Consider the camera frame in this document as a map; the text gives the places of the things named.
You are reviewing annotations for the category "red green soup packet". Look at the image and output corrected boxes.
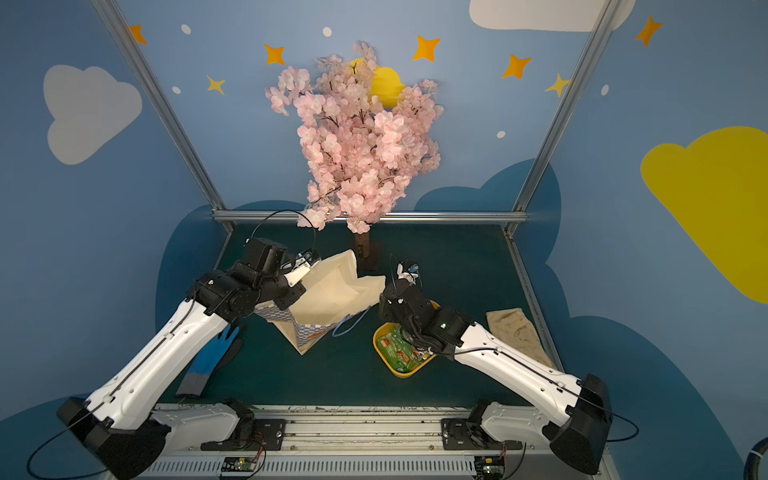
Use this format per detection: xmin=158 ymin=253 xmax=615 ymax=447
xmin=394 ymin=349 xmax=429 ymax=373

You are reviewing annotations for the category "green yellow soup packet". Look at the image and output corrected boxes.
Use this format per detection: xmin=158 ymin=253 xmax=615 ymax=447
xmin=377 ymin=324 xmax=416 ymax=371

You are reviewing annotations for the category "blue checkered paper bag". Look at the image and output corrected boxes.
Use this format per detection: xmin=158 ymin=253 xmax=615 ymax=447
xmin=254 ymin=250 xmax=386 ymax=355

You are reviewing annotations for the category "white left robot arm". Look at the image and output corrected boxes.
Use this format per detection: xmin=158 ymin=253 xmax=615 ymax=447
xmin=57 ymin=235 xmax=319 ymax=479

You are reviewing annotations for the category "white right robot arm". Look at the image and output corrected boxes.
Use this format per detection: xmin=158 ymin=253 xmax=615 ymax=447
xmin=379 ymin=278 xmax=628 ymax=475

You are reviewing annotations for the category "yellow plastic tray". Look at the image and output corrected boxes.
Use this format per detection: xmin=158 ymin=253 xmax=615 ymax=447
xmin=372 ymin=301 xmax=435 ymax=379

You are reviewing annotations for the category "beige cloth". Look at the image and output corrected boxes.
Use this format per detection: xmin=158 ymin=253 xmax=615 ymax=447
xmin=486 ymin=308 xmax=555 ymax=368

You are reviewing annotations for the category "blue grey work glove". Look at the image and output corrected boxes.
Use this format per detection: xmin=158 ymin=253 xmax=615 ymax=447
xmin=175 ymin=325 xmax=243 ymax=398

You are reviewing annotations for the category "right green circuit board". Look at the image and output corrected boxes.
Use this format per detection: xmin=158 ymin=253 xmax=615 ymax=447
xmin=474 ymin=456 xmax=506 ymax=480

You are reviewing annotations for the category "green circuit board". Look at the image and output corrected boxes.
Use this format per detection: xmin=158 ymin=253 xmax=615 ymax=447
xmin=220 ymin=457 xmax=259 ymax=475
xmin=474 ymin=456 xmax=506 ymax=480

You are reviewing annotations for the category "pink cherry blossom tree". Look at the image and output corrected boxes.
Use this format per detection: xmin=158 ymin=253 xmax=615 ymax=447
xmin=265 ymin=41 xmax=444 ymax=269

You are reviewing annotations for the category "left green circuit board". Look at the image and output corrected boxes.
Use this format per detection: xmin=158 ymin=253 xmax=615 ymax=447
xmin=220 ymin=457 xmax=259 ymax=475

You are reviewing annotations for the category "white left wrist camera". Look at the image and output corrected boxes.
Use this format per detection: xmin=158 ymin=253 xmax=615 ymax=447
xmin=284 ymin=254 xmax=319 ymax=287

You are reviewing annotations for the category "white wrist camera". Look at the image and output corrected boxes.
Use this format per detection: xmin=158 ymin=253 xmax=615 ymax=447
xmin=396 ymin=261 xmax=422 ymax=285
xmin=284 ymin=254 xmax=319 ymax=287

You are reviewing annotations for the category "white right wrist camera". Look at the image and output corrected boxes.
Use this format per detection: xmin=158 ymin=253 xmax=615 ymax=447
xmin=396 ymin=261 xmax=422 ymax=285

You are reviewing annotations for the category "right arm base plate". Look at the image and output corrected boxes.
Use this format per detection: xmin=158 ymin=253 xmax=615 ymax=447
xmin=440 ymin=418 xmax=524 ymax=451

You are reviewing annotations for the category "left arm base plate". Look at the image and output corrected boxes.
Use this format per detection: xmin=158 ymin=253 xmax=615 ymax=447
xmin=200 ymin=418 xmax=287 ymax=452

